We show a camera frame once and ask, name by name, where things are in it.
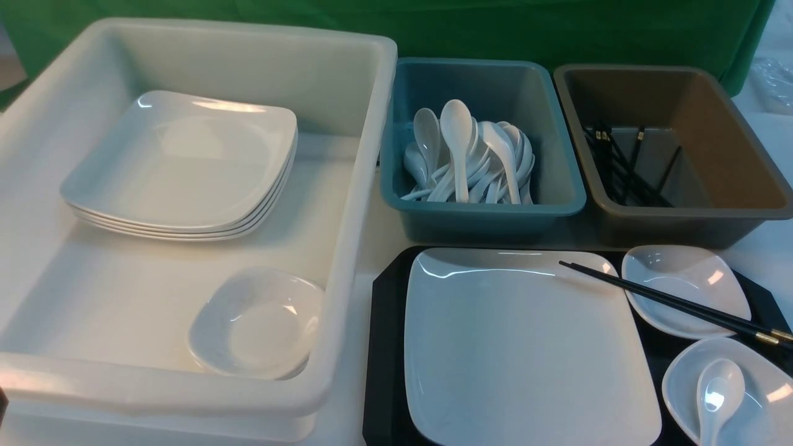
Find large white square plate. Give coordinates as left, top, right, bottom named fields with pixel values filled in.
left=404, top=248, right=662, bottom=445

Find white small bowl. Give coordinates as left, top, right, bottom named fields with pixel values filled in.
left=621, top=245, right=751, bottom=341
left=662, top=337, right=792, bottom=445

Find white soup spoon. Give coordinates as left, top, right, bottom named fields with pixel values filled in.
left=696, top=359, right=745, bottom=445

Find black chopstick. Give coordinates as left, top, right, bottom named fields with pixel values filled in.
left=559, top=261, right=780, bottom=346
left=569, top=261, right=793, bottom=343

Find white spoon left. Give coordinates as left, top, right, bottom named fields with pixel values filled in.
left=413, top=108, right=440, bottom=174

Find white spoon upright centre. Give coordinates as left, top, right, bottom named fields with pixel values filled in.
left=439, top=99, right=473, bottom=203

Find white spoon right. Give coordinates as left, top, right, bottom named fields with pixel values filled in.
left=478, top=121, right=520, bottom=205

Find white bowl in tub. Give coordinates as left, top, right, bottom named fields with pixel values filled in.
left=188, top=266, right=325, bottom=380

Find teal plastic bin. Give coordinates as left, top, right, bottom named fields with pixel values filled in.
left=380, top=58, right=587, bottom=245

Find black serving tray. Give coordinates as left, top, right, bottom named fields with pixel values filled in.
left=362, top=246, right=791, bottom=445

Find stack of white square plates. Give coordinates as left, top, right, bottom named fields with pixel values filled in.
left=59, top=90, right=299, bottom=241

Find black chopsticks in bin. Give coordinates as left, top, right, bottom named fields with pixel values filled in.
left=582, top=120, right=683, bottom=207

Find large white plastic tub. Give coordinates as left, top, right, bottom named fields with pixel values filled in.
left=1, top=18, right=398, bottom=444

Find brown plastic bin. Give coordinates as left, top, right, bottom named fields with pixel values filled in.
left=553, top=63, right=791, bottom=249

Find green cloth backdrop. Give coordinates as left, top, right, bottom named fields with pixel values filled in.
left=1, top=1, right=775, bottom=95

